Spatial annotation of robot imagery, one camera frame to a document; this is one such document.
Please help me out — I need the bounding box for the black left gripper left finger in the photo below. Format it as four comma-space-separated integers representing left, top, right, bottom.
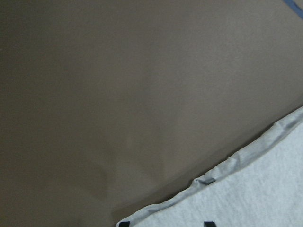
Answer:
118, 221, 130, 227

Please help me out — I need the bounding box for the grey cartoon print t-shirt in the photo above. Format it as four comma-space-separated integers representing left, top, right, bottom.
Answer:
118, 108, 303, 227

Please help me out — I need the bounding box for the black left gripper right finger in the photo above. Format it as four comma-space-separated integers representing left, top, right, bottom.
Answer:
204, 221, 215, 227

